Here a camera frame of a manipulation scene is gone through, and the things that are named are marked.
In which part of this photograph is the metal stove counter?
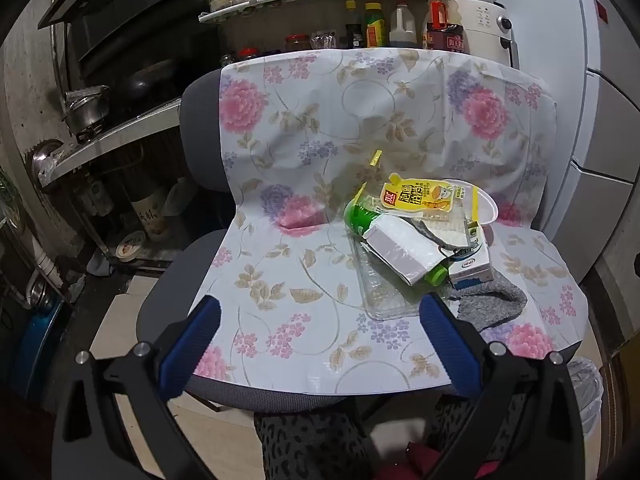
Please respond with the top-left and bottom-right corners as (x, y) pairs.
(40, 97), (183, 193)

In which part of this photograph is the white ceramic jar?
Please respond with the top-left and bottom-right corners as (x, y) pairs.
(131, 185), (168, 241)

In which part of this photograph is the yellow sauce packet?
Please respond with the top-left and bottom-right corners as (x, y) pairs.
(380, 174), (476, 216)

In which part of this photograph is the steel pan lid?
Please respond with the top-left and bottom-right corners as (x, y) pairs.
(31, 139), (63, 181)

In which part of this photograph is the grey office chair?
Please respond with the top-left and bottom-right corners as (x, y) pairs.
(136, 65), (558, 411)

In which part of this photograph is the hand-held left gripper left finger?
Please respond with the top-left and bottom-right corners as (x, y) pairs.
(50, 296), (223, 480)

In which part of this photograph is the small patterned bowl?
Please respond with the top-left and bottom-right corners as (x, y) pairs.
(116, 230), (147, 261)

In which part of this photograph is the green plastic tea bottle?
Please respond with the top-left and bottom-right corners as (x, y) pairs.
(344, 185), (448, 286)

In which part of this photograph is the dark yellow cap bottle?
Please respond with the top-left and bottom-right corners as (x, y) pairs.
(345, 1), (363, 50)

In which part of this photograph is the black range hood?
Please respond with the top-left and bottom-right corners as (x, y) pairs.
(37, 0), (211, 81)

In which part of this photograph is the white milk carton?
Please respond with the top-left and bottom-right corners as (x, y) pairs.
(447, 220), (493, 291)

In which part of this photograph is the white disposable bowl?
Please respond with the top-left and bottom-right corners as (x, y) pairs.
(442, 178), (499, 226)

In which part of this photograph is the clear plastic tray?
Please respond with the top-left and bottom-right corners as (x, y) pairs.
(352, 237), (426, 321)

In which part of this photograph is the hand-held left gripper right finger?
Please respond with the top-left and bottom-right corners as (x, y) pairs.
(419, 292), (586, 480)

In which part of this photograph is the black wok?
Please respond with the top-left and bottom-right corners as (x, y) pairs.
(117, 57), (176, 103)

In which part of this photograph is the white paper pack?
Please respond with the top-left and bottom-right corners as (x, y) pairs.
(363, 215), (448, 286)

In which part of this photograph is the white kitchen appliance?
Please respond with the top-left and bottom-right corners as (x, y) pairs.
(452, 0), (516, 68)

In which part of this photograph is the white handled jug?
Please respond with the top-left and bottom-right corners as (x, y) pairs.
(389, 2), (418, 47)

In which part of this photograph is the steel pot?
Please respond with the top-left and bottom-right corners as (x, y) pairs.
(62, 85), (111, 133)

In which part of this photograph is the grey knitted cloth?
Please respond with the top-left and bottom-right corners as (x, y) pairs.
(445, 280), (528, 333)

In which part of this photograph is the person's patterned trouser leg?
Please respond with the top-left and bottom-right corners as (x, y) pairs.
(254, 400), (371, 480)

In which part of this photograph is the yellow green seasoning bottle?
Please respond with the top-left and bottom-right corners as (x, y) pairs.
(364, 2), (388, 48)

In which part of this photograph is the white refrigerator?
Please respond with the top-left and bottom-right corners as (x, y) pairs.
(487, 0), (640, 281)

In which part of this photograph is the clear plastic bag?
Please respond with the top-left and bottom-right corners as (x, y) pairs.
(567, 357), (603, 436)

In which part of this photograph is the floral printed cloth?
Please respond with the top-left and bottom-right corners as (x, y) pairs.
(192, 47), (588, 393)

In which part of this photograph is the blue container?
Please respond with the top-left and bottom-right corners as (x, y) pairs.
(10, 300), (63, 396)

